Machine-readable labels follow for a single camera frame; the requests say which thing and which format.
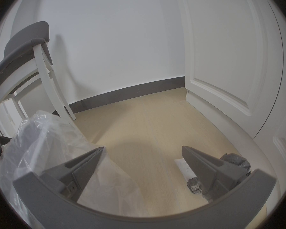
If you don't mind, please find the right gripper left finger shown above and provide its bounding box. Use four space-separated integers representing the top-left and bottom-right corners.
39 146 105 202

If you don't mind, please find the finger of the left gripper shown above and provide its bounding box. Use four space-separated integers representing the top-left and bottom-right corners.
0 135 12 146

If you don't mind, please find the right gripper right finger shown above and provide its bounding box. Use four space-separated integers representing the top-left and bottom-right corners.
182 146 247 203

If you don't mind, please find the clear plastic bag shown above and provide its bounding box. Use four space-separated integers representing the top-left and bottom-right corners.
0 110 146 225

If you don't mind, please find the crumpled black plastic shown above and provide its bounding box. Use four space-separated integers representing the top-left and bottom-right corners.
187 153 252 195

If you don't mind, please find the white chair with grey cushions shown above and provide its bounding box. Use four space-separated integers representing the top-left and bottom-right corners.
0 21 77 134

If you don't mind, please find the white wardrobe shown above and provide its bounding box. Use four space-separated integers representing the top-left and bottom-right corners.
174 0 286 214

